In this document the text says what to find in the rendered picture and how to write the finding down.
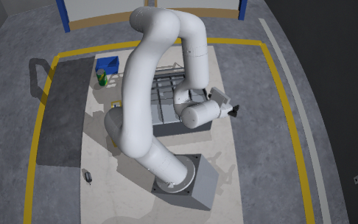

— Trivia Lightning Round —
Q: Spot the green drink can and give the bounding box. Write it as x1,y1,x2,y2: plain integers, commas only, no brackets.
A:
96,69,108,86

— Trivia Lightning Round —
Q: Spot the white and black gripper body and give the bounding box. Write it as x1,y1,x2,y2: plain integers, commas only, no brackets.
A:
217,103,233,119

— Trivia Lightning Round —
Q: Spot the blue open bin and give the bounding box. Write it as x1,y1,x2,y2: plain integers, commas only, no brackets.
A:
95,56,119,75

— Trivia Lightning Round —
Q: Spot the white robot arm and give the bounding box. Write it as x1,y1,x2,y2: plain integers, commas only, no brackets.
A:
104,6,231,193

